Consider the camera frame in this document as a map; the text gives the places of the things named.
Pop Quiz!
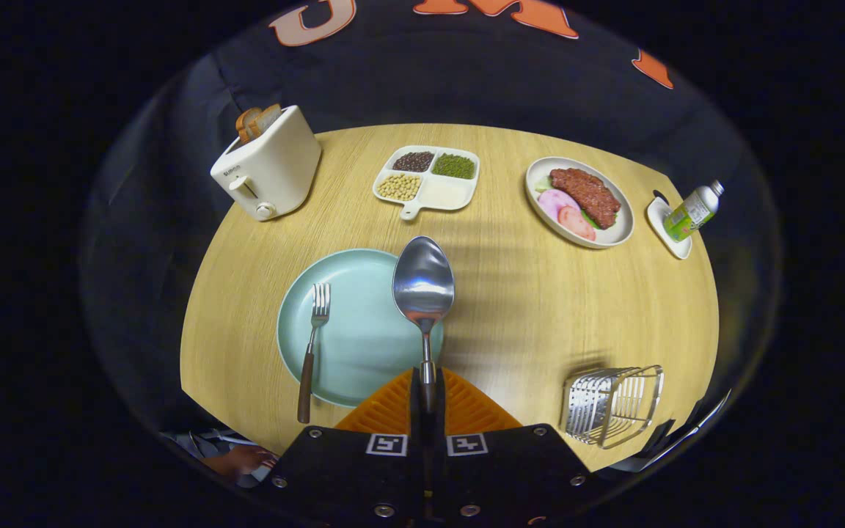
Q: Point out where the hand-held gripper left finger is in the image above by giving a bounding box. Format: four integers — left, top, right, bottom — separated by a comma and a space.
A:
268, 367, 427, 525

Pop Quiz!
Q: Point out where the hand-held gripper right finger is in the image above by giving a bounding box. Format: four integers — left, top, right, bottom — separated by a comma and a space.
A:
426, 367, 596, 523

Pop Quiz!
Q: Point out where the silver metal spoon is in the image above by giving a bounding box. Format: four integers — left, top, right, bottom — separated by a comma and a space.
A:
392, 235, 456, 415

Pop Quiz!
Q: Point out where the light blue plate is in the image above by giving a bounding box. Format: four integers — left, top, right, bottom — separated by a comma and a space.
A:
277, 248, 444, 408

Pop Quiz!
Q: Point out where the white divided dish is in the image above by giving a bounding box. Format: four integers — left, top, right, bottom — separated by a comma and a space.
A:
372, 145, 481, 221

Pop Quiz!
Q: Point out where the pile of yellow soybeans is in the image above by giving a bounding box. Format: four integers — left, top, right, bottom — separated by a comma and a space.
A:
377, 173, 422, 202

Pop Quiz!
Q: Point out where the pink ham slice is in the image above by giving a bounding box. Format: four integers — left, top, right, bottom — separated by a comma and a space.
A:
558, 206, 596, 242
538, 188, 581, 223

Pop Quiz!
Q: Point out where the pile of green beans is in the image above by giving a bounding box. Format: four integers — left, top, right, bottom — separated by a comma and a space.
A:
433, 153, 476, 180

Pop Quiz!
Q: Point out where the white plate with food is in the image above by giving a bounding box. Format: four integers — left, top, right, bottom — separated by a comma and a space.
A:
524, 156, 635, 250

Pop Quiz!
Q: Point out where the brown meat patty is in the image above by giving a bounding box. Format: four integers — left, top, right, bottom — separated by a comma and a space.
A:
549, 168, 622, 230

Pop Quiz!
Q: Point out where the white toaster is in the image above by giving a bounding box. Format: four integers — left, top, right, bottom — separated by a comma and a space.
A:
210, 105, 323, 222

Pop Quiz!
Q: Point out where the small white saucer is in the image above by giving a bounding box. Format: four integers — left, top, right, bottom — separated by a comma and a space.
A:
646, 191, 693, 260

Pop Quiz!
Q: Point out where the green label bottle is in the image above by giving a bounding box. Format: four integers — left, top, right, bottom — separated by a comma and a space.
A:
663, 180, 725, 243

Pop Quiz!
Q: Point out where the brown toast slice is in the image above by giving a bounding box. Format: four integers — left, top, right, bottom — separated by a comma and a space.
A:
235, 107, 263, 144
250, 103, 284, 139

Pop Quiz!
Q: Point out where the fork with brown handle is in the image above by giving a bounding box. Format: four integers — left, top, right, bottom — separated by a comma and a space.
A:
297, 282, 332, 425

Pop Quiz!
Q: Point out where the metal wire rack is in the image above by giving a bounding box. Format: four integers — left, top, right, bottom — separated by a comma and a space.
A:
560, 364, 665, 450

